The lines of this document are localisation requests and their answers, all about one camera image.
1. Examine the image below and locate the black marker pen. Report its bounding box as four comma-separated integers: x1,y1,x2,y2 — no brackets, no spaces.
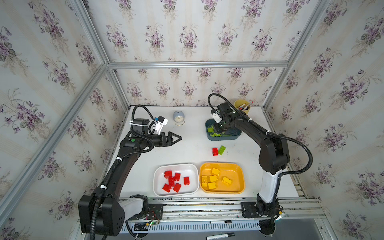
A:
206,233,235,240

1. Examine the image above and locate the blue round alarm clock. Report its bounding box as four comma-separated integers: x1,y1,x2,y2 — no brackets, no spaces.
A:
173,111,185,126

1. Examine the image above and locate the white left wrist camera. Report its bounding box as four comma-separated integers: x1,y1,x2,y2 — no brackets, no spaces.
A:
154,116,168,135

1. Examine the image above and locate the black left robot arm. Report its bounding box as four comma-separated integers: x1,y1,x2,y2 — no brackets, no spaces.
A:
78,105,182,240

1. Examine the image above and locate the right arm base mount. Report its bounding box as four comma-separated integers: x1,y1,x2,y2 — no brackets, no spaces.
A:
241,201,283,236

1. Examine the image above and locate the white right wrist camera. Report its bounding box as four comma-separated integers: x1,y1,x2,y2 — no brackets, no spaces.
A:
211,109,224,124

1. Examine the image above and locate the white plastic tray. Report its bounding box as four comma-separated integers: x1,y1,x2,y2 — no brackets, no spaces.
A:
153,164,200,197

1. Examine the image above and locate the yellow plastic tray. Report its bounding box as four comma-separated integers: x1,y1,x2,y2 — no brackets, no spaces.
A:
200,163,246,195

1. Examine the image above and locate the yellow pen cup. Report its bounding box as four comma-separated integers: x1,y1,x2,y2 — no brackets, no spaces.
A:
234,100,253,115

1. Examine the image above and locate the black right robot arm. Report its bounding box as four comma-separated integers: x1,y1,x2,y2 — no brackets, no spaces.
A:
208,93,314,220

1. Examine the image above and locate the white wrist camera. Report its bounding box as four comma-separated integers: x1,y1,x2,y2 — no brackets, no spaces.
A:
211,109,224,124
154,116,168,135

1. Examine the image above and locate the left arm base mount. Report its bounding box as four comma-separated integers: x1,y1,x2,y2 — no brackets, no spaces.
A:
121,202,164,233

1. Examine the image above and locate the green lego brick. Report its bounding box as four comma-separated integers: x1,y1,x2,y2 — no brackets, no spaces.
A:
207,126,215,134
218,146,226,155
209,133,232,138

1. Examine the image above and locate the dark teal plastic bin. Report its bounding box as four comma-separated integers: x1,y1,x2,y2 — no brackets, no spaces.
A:
205,119,242,141

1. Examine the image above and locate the red lego brick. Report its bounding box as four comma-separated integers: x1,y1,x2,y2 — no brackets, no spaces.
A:
168,177,175,188
164,171,173,179
163,184,172,193
184,177,190,186
174,173,181,182
173,183,182,193

